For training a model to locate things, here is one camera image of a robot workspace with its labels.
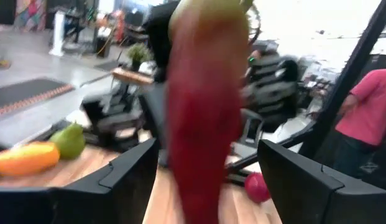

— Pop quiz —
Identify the colourful patterned cloth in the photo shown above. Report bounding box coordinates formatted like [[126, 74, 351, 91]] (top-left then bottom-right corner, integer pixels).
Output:
[[15, 0, 47, 32]]

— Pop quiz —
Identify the wooden table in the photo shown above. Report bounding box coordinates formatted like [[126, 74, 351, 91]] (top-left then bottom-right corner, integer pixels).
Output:
[[111, 67, 155, 86]]

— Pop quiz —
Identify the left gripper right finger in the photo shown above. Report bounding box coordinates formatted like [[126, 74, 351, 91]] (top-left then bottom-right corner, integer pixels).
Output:
[[257, 139, 386, 224]]

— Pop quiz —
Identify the bright red pomegranate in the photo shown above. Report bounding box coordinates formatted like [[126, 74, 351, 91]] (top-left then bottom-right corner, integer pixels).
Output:
[[244, 172, 272, 205]]

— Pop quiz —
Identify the small potted plant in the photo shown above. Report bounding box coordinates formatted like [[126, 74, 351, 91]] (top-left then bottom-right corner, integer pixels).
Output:
[[126, 42, 152, 72]]

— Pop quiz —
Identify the green pear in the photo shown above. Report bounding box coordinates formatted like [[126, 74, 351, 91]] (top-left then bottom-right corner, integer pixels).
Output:
[[48, 122, 87, 161]]

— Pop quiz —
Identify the red chili pepper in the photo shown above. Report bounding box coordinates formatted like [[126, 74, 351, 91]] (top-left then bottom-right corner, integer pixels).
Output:
[[165, 0, 254, 224]]

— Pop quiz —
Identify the person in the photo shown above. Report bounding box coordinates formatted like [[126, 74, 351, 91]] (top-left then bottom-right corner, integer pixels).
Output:
[[332, 55, 386, 180]]

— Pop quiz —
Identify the yellow mango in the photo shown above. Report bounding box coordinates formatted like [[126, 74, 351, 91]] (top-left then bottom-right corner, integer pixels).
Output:
[[0, 141, 61, 177]]

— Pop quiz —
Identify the white tower appliance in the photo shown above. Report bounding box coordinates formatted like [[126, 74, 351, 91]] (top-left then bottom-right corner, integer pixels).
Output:
[[48, 11, 67, 57]]

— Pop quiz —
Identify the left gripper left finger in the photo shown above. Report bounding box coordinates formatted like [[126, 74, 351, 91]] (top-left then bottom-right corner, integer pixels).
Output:
[[0, 138, 160, 224]]

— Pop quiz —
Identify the black aluminium rig frame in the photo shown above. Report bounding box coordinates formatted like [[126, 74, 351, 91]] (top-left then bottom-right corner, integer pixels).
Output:
[[225, 0, 386, 187]]

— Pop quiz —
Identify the black mat with striped edge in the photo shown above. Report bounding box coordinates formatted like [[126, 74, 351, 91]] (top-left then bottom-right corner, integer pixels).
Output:
[[0, 77, 76, 118]]

